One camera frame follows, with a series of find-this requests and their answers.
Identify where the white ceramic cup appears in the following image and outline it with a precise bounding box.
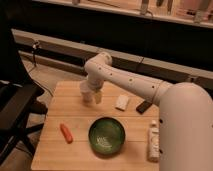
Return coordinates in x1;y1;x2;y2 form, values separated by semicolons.
80;82;93;102

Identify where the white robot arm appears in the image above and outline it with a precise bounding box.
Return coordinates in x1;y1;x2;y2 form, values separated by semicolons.
84;52;213;171

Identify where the green ceramic bowl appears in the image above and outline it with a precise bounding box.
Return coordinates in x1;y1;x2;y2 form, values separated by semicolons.
88;117;126;155

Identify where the white rectangular block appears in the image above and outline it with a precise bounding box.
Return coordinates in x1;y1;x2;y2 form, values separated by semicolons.
115;95;129;111

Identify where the wooden table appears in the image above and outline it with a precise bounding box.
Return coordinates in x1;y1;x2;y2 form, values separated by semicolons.
31;81;159;171

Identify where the black rectangular block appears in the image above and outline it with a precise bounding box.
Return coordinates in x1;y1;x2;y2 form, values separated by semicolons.
136;101;151;114

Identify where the orange carrot toy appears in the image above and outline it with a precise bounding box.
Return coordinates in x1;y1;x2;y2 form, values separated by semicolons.
60;124;73;144

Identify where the white squeeze bottle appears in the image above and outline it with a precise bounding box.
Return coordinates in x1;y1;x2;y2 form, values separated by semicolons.
148;120;159;162

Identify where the black office chair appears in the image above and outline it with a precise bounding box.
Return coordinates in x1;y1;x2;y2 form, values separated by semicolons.
0;79;49;166

